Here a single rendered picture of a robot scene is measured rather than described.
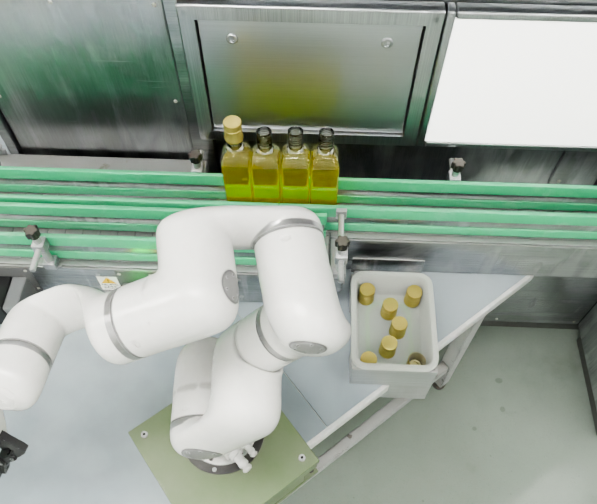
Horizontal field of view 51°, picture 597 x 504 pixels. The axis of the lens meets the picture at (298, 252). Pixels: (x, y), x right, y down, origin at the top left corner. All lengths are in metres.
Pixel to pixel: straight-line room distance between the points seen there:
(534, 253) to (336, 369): 0.50
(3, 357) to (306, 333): 0.35
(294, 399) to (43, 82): 0.84
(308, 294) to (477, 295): 0.85
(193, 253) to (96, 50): 0.75
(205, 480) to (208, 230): 0.62
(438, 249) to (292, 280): 0.75
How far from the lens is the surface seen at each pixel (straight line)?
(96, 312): 0.72
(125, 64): 1.35
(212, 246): 0.67
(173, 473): 1.21
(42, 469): 1.38
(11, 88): 1.49
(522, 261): 1.48
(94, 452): 1.36
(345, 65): 1.24
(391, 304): 1.36
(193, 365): 0.93
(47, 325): 0.84
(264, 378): 0.83
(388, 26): 1.19
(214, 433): 0.85
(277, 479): 1.19
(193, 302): 0.65
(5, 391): 0.79
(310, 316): 0.67
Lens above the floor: 2.00
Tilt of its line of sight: 58 degrees down
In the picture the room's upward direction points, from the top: straight up
